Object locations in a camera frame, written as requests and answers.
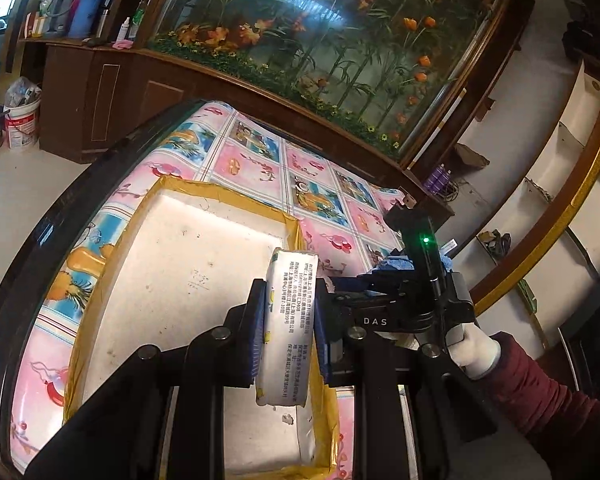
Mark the blue fluffy towel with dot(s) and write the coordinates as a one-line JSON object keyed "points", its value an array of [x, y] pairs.
{"points": [[403, 263]]}

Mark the flower landscape glass panel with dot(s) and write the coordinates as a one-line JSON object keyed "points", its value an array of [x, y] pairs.
{"points": [[375, 68]]}

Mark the white gloved right hand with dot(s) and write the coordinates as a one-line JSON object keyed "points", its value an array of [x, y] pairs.
{"points": [[473, 350]]}

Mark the colourful patterned tablecloth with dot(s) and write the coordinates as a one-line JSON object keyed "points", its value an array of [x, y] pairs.
{"points": [[340, 215]]}

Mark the white plastic bucket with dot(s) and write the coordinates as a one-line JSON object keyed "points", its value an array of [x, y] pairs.
{"points": [[21, 126]]}

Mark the maroon sleeved right forearm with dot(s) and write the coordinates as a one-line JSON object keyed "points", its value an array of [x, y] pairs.
{"points": [[541, 408]]}

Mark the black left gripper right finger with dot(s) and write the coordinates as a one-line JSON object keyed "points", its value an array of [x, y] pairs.
{"points": [[397, 417]]}

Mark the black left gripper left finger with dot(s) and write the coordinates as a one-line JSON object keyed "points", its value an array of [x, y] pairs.
{"points": [[161, 413]]}

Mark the lemon print tissue pack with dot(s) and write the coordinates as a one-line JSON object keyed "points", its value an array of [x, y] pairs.
{"points": [[288, 326]]}

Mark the purple bottles pair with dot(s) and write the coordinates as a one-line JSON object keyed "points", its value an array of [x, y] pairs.
{"points": [[438, 179]]}

